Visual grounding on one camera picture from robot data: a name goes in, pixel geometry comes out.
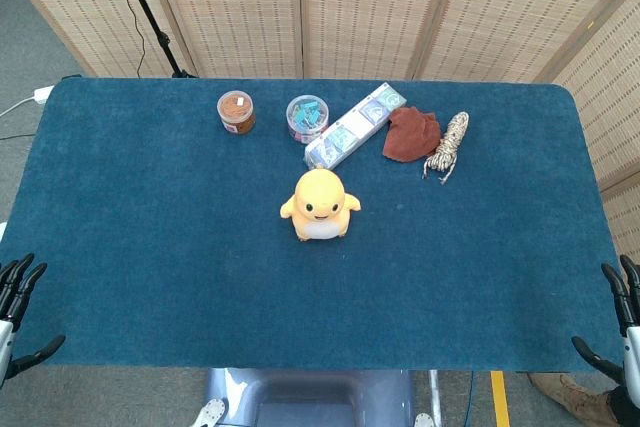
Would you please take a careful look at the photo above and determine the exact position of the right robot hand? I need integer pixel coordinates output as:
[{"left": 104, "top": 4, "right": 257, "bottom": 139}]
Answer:
[{"left": 571, "top": 254, "right": 640, "bottom": 384}]

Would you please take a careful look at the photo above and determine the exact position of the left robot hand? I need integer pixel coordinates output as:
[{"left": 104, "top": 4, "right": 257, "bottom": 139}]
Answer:
[{"left": 0, "top": 253, "right": 67, "bottom": 382}]

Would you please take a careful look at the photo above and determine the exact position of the yellow duck plush toy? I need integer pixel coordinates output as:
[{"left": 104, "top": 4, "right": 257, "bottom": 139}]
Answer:
[{"left": 279, "top": 168, "right": 362, "bottom": 242}]

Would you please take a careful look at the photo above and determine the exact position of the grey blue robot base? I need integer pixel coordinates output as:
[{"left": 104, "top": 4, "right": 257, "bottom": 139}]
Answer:
[{"left": 192, "top": 368, "right": 435, "bottom": 427}]

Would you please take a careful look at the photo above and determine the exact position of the tan boot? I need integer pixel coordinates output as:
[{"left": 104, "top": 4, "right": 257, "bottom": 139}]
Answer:
[{"left": 528, "top": 372, "right": 621, "bottom": 427}]

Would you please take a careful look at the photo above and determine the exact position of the blue table mat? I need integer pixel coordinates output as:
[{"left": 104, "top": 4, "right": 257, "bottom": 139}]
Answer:
[{"left": 0, "top": 77, "right": 625, "bottom": 374}]

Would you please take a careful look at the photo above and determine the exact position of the jar with brown powder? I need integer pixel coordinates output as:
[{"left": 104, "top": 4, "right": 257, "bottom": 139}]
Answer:
[{"left": 216, "top": 90, "right": 257, "bottom": 136}]

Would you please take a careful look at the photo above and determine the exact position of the reddish brown cloth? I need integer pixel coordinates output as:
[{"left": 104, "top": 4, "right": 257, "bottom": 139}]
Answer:
[{"left": 382, "top": 106, "right": 443, "bottom": 164}]

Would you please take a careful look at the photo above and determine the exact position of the black tripod stand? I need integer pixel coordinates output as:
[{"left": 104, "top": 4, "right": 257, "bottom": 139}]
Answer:
[{"left": 110, "top": 0, "right": 199, "bottom": 79}]

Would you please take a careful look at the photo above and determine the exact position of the clear jar of binder clips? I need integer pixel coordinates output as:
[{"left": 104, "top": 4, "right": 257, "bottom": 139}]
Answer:
[{"left": 285, "top": 94, "right": 330, "bottom": 144}]

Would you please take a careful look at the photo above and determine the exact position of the long white printed box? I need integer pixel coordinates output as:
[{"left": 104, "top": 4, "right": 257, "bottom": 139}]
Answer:
[{"left": 304, "top": 82, "right": 406, "bottom": 170}]

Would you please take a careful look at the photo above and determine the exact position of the bamboo folding screen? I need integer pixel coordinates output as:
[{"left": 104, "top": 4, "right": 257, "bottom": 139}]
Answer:
[{"left": 0, "top": 0, "right": 640, "bottom": 253}]

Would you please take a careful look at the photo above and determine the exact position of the bundle of patterned rope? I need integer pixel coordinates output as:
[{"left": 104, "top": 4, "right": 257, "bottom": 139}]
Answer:
[{"left": 422, "top": 111, "right": 471, "bottom": 185}]

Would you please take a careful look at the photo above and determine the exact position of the black cord on screen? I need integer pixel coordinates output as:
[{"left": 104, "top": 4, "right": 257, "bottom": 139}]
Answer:
[{"left": 102, "top": 0, "right": 147, "bottom": 76}]

